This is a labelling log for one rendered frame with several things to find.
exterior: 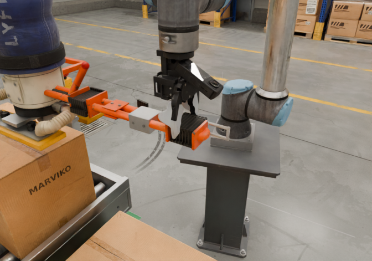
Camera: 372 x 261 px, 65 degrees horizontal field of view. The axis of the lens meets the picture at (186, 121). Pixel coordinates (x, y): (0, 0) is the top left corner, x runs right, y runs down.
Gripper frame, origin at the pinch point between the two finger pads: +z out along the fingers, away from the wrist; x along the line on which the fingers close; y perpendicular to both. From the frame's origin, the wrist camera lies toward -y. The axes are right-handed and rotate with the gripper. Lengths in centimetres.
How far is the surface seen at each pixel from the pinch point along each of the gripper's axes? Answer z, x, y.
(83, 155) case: 39, -13, 61
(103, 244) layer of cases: 68, 2, 40
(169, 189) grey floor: 123, -91, 70
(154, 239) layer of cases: 68, -12, 23
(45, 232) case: 63, 13, 62
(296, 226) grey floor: 123, -105, -27
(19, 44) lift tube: -17, 8, 51
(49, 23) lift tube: -21, -2, 50
